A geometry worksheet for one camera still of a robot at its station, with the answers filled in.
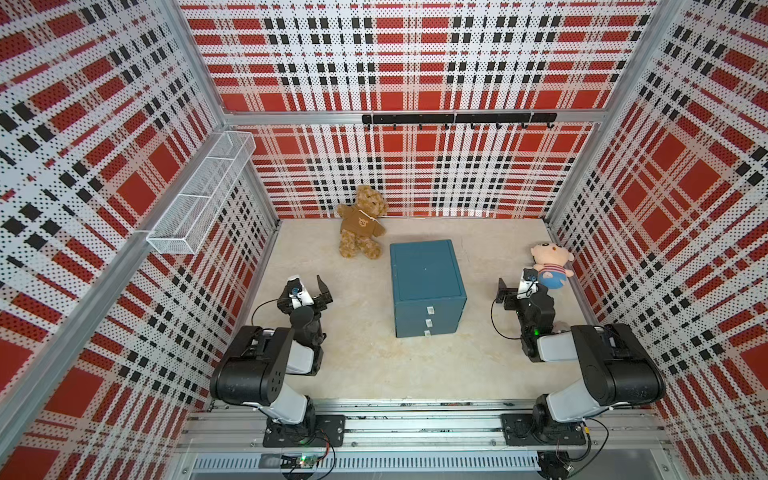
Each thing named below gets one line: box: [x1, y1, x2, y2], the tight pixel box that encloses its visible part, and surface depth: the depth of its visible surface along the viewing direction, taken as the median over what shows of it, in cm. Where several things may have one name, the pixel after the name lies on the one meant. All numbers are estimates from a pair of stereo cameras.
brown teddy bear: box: [336, 185, 389, 260], surface depth 113 cm
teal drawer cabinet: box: [389, 239, 467, 339], surface depth 80 cm
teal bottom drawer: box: [395, 320, 461, 338], surface depth 88 cm
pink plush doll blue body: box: [531, 242, 574, 289], surface depth 102 cm
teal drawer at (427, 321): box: [395, 315, 462, 329], surface depth 84 cm
